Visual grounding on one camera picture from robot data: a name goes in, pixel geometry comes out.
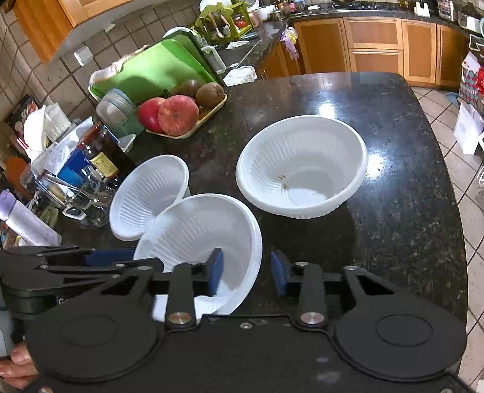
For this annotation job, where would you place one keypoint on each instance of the wooden cabinets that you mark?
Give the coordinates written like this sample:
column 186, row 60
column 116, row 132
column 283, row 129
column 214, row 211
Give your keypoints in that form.
column 49, row 22
column 378, row 45

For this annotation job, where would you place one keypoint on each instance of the red apple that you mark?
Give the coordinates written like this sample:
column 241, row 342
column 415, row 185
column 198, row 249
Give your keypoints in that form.
column 149, row 113
column 178, row 115

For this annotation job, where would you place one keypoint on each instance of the dark sauce jar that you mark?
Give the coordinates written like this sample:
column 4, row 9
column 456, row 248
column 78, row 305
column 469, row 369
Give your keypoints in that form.
column 104, row 151

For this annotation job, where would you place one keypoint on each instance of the white thermos with purple lid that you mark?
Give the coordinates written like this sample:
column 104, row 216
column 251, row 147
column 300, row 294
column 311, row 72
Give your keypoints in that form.
column 26, row 225

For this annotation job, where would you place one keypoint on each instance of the purple rubber gloves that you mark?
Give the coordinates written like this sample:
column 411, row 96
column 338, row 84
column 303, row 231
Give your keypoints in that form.
column 289, row 39

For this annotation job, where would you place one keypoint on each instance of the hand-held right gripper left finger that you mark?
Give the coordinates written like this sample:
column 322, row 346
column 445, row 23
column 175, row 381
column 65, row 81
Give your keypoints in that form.
column 215, row 270

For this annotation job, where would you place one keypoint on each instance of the black snack bag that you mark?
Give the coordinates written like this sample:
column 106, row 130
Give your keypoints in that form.
column 19, row 113

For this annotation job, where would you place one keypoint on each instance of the gas stove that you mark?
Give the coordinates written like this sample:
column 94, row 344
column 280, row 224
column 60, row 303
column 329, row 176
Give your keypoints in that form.
column 365, row 5

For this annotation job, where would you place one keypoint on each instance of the wooden lower cabinets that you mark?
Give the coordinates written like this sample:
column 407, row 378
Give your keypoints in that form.
column 378, row 45

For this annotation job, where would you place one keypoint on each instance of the grey lidded container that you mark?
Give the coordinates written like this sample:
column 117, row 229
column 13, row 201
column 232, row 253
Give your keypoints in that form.
column 115, row 111

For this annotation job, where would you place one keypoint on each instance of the blue tissue pack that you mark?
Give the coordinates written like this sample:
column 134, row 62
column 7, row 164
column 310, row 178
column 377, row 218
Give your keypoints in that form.
column 72, row 170

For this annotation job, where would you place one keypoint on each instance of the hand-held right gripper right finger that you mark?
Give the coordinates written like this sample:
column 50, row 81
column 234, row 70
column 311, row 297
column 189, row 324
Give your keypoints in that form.
column 278, row 274

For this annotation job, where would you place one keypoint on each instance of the green cutting board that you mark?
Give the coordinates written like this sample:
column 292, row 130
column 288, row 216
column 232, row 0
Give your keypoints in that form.
column 158, row 68

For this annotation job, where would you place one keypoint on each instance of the white cardboard box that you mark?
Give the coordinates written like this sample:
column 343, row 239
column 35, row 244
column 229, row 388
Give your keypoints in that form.
column 468, row 128

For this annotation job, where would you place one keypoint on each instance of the clear glass cup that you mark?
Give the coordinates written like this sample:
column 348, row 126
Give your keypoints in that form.
column 92, row 204

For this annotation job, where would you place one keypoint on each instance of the person's left hand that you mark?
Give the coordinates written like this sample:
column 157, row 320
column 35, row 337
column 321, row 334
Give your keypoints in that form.
column 17, row 364

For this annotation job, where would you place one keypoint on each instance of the white wall outlet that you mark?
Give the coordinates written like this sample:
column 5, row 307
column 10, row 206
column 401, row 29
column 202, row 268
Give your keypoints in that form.
column 83, row 55

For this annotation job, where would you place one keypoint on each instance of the brown kiwi fruit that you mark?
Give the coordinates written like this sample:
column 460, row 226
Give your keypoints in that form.
column 187, row 87
column 210, row 93

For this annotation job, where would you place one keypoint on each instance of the green dish rack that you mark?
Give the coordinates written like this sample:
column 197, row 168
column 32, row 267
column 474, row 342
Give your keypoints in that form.
column 223, row 19

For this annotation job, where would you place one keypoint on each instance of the white cloth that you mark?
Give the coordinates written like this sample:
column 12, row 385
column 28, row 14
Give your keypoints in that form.
column 240, row 75

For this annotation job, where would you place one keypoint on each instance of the metal spoon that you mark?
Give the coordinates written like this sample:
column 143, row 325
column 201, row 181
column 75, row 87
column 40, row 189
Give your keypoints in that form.
column 72, row 185

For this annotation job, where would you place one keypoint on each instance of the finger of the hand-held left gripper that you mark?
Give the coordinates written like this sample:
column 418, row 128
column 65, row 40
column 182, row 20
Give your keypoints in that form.
column 109, row 257
column 136, row 266

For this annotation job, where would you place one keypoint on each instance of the beige fruit tray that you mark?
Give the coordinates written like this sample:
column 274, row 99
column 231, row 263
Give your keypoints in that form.
column 206, row 115

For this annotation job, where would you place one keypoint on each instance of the wooden upper cabinets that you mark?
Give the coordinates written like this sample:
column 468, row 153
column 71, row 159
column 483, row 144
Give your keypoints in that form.
column 49, row 22

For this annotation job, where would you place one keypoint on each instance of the white ribbed plastic bowl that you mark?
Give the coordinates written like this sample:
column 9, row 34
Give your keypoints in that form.
column 302, row 170
column 200, row 234
column 147, row 196

